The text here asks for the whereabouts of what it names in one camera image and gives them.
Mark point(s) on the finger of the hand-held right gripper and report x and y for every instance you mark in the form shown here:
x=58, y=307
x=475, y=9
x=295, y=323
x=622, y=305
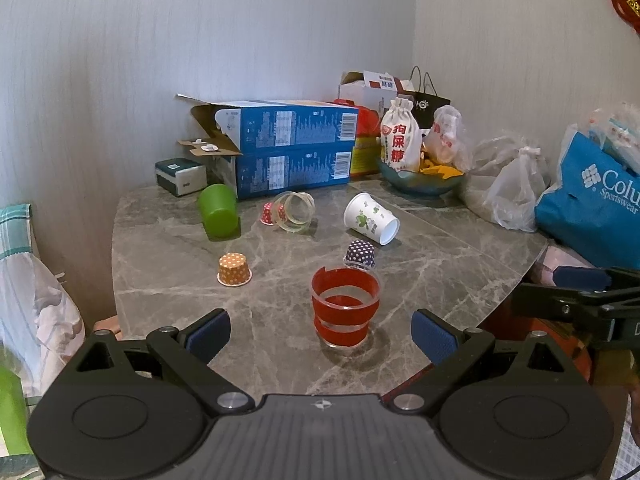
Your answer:
x=550, y=300
x=577, y=276

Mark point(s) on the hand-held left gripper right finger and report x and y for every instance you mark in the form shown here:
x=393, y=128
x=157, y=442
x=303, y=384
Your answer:
x=432, y=340

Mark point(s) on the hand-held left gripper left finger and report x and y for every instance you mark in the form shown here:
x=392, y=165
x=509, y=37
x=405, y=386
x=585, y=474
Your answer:
x=210, y=336

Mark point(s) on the orange polka dot cup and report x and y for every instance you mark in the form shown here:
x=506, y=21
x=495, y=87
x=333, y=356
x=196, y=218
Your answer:
x=234, y=269

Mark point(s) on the red striped glass cup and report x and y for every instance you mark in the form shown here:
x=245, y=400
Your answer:
x=345, y=310

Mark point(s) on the dark blue polka dot cup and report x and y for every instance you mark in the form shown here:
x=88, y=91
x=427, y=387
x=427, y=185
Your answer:
x=360, y=255

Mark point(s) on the green plastic cup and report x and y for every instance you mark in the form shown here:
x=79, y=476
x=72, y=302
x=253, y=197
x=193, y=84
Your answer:
x=217, y=211

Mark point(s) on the small red polka dot cup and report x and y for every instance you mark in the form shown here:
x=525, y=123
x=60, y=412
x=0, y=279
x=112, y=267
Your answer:
x=268, y=214

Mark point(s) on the white paper cup green print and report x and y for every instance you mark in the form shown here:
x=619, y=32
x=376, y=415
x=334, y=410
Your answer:
x=371, y=218

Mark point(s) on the clear glass cup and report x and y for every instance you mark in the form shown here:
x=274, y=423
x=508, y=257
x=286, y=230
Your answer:
x=296, y=211

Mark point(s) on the pink cloth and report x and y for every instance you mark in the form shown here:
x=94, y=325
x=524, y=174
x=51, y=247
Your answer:
x=550, y=259

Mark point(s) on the red stool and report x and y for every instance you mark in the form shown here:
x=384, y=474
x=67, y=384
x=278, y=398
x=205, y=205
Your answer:
x=580, y=360

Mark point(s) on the blue shopping bag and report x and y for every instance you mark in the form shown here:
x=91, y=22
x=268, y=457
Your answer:
x=590, y=210

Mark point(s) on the white plastic bag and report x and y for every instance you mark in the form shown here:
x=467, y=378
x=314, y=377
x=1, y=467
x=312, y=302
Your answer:
x=510, y=185

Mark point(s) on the clear plastic bag of packets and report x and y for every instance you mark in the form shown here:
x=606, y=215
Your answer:
x=617, y=127

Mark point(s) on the dark glass bowl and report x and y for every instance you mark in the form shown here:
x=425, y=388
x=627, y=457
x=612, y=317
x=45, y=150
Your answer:
x=420, y=184

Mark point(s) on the small white green box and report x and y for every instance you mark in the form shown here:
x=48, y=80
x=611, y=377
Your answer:
x=179, y=176

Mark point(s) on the orange snack packets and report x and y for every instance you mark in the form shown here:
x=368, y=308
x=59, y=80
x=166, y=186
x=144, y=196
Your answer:
x=442, y=170

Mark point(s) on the white cloth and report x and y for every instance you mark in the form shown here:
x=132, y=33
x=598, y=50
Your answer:
x=35, y=320

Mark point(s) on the clear bag of snacks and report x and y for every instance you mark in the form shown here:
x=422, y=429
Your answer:
x=450, y=137

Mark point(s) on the yellow box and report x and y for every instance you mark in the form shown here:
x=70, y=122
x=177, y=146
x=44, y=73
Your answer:
x=364, y=157

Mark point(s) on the green bag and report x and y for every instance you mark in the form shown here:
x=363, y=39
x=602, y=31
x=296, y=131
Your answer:
x=11, y=410

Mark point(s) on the green checkered cloth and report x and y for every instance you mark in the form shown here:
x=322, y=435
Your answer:
x=17, y=230

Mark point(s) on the black paper bag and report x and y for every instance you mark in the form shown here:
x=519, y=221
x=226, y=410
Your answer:
x=432, y=105

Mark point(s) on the red packet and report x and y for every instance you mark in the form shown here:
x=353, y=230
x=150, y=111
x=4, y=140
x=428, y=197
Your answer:
x=369, y=122

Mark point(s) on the blue carton with open flap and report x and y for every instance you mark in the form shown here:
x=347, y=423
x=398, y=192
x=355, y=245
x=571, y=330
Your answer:
x=290, y=122

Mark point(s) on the white red carton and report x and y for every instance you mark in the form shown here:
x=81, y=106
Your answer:
x=370, y=87

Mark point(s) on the red wall ornament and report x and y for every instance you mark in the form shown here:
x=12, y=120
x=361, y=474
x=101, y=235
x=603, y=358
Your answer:
x=627, y=7

